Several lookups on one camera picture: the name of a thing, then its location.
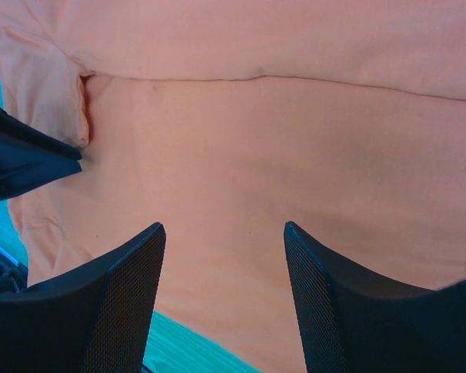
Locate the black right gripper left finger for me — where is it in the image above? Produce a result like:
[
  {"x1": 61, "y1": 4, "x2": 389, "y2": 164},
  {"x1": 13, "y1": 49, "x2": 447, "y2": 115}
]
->
[{"x1": 0, "y1": 223, "x2": 166, "y2": 372}]

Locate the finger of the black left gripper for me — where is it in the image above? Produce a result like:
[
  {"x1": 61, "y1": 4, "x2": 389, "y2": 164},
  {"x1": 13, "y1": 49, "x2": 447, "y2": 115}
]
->
[{"x1": 0, "y1": 107, "x2": 82, "y2": 201}]

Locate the orange t-shirt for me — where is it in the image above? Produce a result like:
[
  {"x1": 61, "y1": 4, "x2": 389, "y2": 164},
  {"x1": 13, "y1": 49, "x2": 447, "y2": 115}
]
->
[{"x1": 0, "y1": 1, "x2": 466, "y2": 372}]

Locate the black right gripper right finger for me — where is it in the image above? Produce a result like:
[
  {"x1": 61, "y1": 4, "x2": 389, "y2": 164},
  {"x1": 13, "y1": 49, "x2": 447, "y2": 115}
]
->
[{"x1": 283, "y1": 221, "x2": 466, "y2": 372}]

